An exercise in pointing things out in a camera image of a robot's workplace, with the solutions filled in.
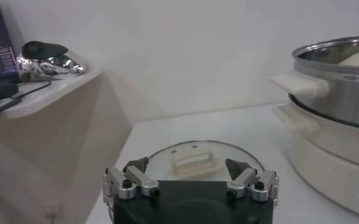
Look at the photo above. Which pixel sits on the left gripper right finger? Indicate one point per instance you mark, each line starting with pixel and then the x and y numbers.
pixel 244 180

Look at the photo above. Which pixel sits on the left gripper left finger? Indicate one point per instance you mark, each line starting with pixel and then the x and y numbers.
pixel 141 180

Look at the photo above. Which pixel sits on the stainless steel steamer pot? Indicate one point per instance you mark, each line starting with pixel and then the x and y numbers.
pixel 340 97

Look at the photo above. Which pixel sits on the cream electric cooker base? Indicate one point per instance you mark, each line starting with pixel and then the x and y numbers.
pixel 328 170

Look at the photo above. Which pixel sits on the white side table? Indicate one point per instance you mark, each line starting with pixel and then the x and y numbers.
pixel 51 152

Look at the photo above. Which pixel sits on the shiny chrome black device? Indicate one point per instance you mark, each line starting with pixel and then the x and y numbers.
pixel 48 61

